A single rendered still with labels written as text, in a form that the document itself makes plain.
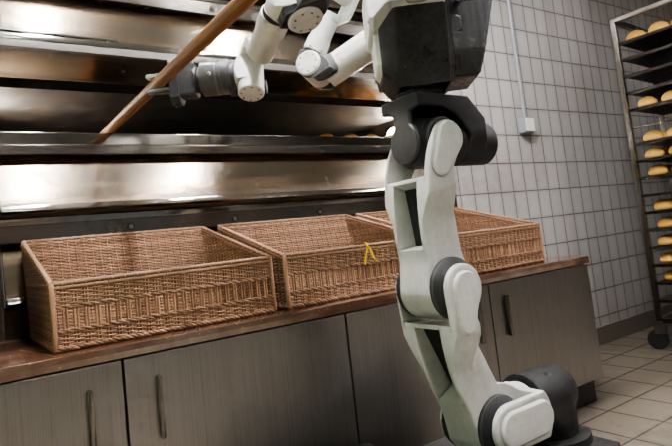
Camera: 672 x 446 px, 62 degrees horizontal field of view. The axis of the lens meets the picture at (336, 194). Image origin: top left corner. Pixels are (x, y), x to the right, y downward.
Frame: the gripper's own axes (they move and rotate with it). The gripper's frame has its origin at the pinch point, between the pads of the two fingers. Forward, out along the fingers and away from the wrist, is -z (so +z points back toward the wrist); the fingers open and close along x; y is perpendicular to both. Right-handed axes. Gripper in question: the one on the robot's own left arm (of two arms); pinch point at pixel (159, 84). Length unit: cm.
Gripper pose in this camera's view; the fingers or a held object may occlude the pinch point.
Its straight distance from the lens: 148.6
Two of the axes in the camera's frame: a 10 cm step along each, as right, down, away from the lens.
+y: 0.2, 0.7, 10.0
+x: 1.0, 9.9, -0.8
